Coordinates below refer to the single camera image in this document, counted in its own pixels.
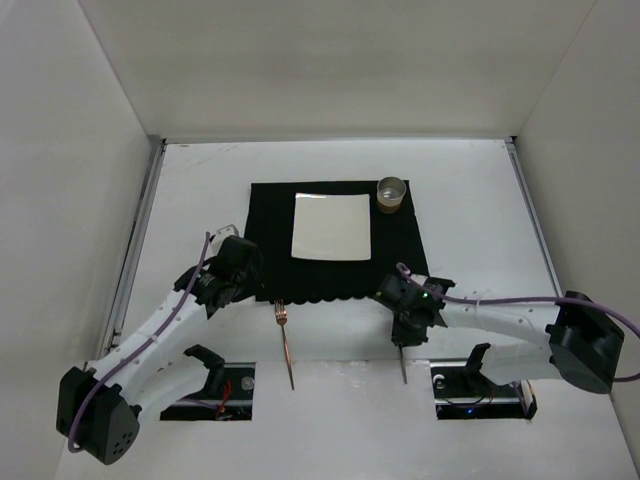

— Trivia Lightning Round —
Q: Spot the silver table knife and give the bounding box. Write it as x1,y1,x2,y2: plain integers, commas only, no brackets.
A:
398,346,408,385

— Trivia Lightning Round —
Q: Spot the copper fork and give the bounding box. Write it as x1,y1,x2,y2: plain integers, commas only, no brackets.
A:
274,300,295,391

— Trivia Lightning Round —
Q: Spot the black cloth placemat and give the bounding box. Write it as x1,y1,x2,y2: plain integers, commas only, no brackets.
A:
244,180,429,305

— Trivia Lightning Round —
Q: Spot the square white plate black rim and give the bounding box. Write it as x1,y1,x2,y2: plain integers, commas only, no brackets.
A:
291,193,372,262

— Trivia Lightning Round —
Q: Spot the silver metal cup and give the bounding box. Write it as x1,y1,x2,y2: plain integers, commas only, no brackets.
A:
376,176,407,214

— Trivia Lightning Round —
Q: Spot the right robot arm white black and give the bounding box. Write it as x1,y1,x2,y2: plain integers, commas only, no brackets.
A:
372,270,624,394

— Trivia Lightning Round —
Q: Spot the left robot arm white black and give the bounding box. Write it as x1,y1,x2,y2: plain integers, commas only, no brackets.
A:
55,227,261,465

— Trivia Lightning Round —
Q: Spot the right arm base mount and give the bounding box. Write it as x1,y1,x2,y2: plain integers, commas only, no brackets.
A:
430,343,538,421

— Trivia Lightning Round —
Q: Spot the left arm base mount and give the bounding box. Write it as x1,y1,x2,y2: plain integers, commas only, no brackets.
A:
160,345,256,422

